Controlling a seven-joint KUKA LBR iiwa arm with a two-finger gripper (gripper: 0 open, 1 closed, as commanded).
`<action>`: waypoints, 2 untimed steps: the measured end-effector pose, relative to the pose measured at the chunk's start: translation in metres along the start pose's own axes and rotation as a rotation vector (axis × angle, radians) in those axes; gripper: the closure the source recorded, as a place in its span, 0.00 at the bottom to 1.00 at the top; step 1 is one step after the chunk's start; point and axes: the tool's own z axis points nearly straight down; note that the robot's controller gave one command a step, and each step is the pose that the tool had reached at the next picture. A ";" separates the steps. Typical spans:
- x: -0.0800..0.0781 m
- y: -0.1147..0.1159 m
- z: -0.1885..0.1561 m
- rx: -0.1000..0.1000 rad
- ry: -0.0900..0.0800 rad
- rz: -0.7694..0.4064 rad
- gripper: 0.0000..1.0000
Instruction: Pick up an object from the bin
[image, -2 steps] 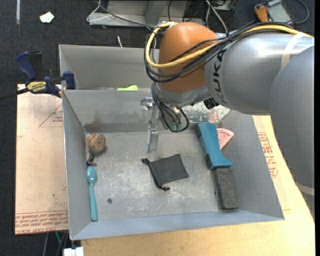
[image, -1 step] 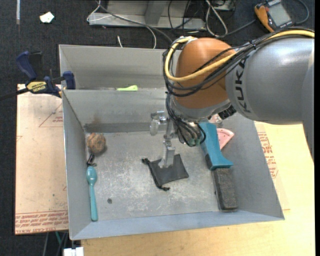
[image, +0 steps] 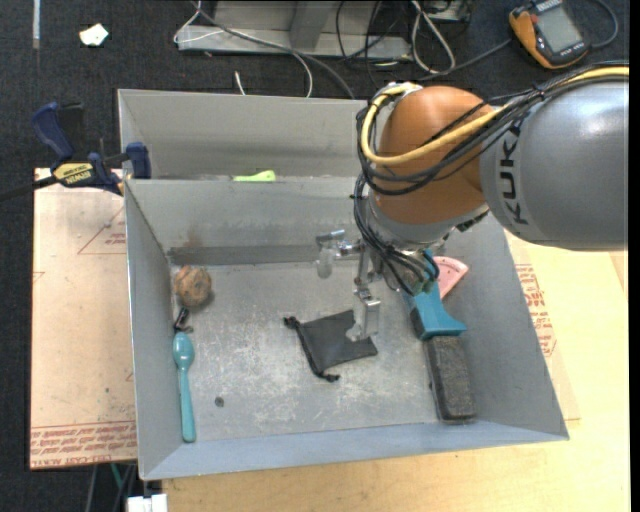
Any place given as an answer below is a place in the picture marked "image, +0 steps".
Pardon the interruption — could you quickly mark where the pink flat plastic piece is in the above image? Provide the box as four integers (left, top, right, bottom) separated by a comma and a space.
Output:
431, 255, 471, 302

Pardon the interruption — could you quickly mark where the grey metal bin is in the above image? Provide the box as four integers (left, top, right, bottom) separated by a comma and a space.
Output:
117, 88, 570, 482

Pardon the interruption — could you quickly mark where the brown knobbly ball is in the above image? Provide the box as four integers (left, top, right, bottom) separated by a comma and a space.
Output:
173, 264, 214, 309

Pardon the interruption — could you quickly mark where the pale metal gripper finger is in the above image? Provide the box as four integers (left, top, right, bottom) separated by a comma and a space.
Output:
315, 228, 347, 280
347, 289, 383, 343

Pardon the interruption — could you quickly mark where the teal plastic handle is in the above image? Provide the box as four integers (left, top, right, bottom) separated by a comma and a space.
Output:
401, 287, 469, 342

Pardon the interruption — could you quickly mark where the teal plastic spoon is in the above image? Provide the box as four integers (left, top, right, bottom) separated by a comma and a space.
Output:
172, 331, 198, 444

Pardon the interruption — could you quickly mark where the light green plastic piece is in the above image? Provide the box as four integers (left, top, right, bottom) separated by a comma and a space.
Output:
231, 169, 278, 183

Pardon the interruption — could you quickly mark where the black drawstring pouch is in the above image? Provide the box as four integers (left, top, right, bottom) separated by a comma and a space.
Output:
282, 309, 379, 384

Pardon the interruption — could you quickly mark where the brown cardboard board red print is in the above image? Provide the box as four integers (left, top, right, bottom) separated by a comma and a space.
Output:
29, 167, 582, 471

